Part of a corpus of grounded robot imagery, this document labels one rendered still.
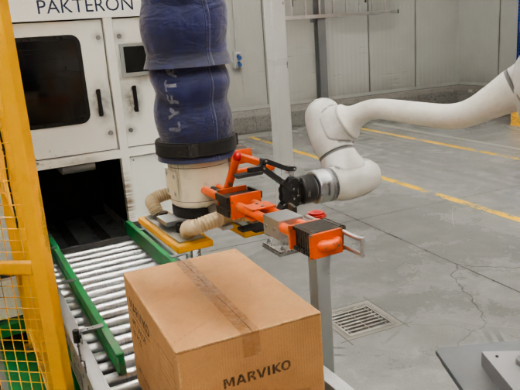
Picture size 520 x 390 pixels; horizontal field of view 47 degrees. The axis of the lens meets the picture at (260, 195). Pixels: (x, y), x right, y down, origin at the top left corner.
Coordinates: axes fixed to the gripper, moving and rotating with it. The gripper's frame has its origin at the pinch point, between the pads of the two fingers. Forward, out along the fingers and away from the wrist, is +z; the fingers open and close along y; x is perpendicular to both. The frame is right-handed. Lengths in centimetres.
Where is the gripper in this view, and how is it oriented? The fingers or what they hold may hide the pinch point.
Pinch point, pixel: (241, 202)
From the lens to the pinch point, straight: 147.3
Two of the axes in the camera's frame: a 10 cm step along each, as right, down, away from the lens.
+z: -8.8, 1.8, -4.4
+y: 0.7, 9.6, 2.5
